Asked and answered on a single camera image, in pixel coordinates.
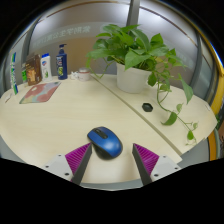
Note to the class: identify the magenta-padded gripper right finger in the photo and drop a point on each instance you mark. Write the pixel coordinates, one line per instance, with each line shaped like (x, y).
(147, 160)

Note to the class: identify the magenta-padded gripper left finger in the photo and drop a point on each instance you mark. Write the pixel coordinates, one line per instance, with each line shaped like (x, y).
(77, 159)

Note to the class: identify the blue and black computer mouse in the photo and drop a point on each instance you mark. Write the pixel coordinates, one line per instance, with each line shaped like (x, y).
(106, 143)

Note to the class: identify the pastel floral print mouse pad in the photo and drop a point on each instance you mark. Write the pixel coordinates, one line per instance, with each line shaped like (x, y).
(40, 92)

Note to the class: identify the black hexagonal desk cap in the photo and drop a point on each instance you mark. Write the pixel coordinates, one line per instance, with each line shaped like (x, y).
(147, 107)

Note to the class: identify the green plant in white pot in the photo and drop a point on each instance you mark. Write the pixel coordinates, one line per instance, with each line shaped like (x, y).
(131, 80)

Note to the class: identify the crumpled white tissue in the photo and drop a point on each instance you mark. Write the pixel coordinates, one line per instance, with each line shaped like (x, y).
(74, 75)

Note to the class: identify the small round white tin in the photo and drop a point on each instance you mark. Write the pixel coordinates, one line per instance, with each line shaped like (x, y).
(84, 74)

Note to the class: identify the small white packet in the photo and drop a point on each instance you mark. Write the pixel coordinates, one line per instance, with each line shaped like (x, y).
(8, 97)

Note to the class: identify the dark blue pump bottle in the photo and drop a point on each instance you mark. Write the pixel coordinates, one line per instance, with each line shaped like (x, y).
(62, 65)

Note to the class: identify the white bottle with blue cap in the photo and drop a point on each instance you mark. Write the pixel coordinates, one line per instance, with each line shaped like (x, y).
(46, 68)

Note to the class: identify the brown cardboard carton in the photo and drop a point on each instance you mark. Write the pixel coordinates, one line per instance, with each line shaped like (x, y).
(33, 70)

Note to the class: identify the clear bottle with green label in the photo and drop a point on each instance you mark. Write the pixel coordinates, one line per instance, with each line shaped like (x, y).
(24, 75)

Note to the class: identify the white and green tall tube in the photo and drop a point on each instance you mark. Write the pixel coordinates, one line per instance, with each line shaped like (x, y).
(14, 75)

